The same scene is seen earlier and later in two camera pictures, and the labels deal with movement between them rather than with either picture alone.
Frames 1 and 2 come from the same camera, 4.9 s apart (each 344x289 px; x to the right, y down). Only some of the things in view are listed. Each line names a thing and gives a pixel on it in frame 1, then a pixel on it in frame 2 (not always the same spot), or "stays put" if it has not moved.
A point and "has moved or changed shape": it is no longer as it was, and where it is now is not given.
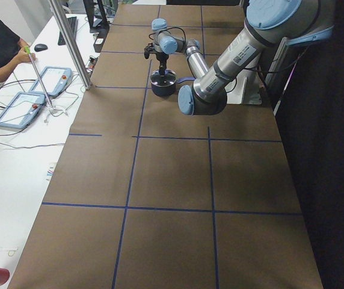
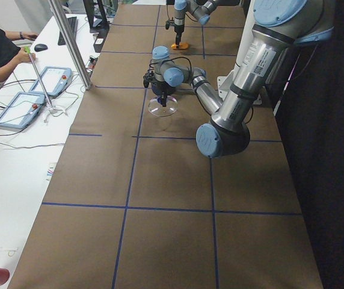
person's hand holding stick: x=23 y=56 stays put
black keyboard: x=73 y=23 stays put
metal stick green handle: x=28 y=50 stays put
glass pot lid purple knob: x=168 y=80 has moved or changed shape
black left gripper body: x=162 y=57 to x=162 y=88
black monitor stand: x=103 y=29 stays put
